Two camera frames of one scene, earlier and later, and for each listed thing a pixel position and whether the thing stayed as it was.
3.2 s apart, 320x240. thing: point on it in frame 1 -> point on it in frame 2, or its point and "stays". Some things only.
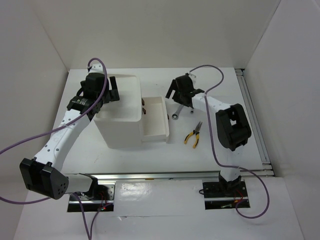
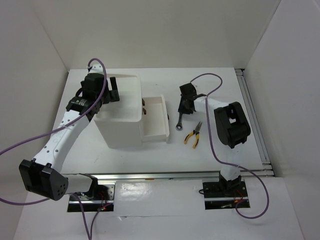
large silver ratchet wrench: [175, 115] -> [179, 123]
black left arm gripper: [113, 95] stays
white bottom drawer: [155, 128] stays
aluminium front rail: [113, 177] stays
